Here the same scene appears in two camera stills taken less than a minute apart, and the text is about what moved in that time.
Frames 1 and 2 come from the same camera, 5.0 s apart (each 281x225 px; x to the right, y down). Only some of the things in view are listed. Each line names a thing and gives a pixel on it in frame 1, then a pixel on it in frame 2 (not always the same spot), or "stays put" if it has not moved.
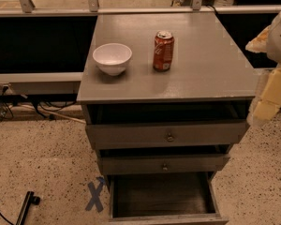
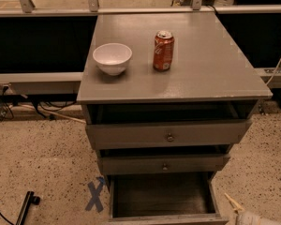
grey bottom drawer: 187,198 stays put
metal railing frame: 70,83 stays put
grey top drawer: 119,135 stays put
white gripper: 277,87 → 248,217
